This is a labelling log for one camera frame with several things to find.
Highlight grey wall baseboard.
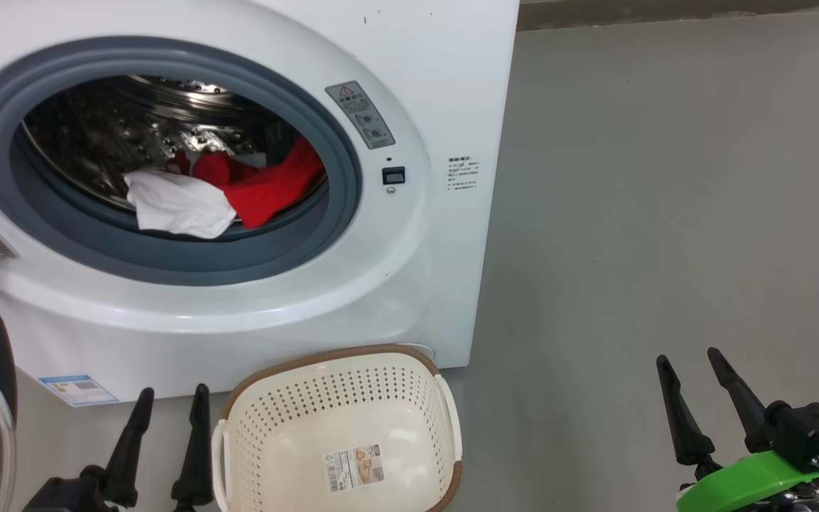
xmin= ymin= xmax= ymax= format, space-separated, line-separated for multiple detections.
xmin=518 ymin=0 xmax=819 ymax=31

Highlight red cloth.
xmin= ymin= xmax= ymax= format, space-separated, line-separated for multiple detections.
xmin=166 ymin=137 xmax=327 ymax=230

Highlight grey rubber door gasket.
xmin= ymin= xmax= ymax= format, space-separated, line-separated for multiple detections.
xmin=0 ymin=36 xmax=363 ymax=287

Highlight blue energy label sticker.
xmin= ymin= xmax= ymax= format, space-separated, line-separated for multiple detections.
xmin=38 ymin=374 xmax=120 ymax=408

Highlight small printed text sticker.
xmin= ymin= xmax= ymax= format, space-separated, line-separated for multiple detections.
xmin=447 ymin=156 xmax=481 ymax=193

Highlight grey warning label sticker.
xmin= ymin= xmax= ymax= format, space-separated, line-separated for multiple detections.
xmin=325 ymin=80 xmax=397 ymax=151

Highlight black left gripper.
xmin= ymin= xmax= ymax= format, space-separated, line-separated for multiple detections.
xmin=22 ymin=384 xmax=214 ymax=512

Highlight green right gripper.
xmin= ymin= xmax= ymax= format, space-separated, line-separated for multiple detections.
xmin=656 ymin=347 xmax=819 ymax=512

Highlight stainless steel washing machine drum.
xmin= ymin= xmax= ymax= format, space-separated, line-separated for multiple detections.
xmin=21 ymin=74 xmax=289 ymax=214

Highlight paper product label sticker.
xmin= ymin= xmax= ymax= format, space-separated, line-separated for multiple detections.
xmin=323 ymin=444 xmax=386 ymax=494

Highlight cream perforated laundry basket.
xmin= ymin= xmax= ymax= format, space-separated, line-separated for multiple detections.
xmin=212 ymin=344 xmax=464 ymax=512

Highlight white cloth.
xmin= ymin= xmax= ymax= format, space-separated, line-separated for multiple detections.
xmin=124 ymin=169 xmax=238 ymax=240

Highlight white front-load washing machine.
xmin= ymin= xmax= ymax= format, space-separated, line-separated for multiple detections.
xmin=0 ymin=0 xmax=520 ymax=410

